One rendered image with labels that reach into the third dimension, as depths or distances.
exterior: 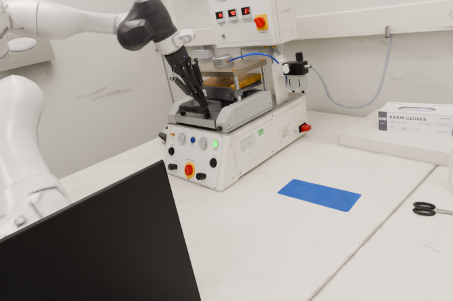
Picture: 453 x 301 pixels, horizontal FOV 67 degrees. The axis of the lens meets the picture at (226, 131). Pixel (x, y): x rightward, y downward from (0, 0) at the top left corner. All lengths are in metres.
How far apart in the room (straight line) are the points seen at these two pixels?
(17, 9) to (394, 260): 1.12
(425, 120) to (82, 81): 2.03
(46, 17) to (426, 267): 1.12
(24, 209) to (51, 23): 0.59
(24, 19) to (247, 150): 0.77
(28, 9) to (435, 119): 1.27
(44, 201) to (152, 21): 0.63
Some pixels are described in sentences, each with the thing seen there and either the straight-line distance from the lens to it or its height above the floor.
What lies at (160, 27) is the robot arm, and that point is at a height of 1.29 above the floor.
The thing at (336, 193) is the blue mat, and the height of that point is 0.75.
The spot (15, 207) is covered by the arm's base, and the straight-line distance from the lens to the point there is 0.74.
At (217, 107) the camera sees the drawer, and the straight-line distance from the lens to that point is 1.23.
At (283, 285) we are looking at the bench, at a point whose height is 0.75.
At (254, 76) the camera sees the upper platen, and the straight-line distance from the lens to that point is 1.30.
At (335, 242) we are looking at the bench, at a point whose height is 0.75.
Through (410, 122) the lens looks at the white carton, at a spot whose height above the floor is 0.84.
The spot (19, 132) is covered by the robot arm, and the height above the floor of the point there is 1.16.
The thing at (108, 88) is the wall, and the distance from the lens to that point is 2.59.
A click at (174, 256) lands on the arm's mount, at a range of 0.71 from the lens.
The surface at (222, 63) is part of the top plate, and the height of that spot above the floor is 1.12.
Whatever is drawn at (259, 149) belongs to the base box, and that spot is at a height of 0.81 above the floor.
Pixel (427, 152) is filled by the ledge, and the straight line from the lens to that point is 1.24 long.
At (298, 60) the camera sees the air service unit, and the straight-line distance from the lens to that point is 1.26.
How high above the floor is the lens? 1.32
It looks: 20 degrees down
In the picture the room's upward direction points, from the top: 11 degrees counter-clockwise
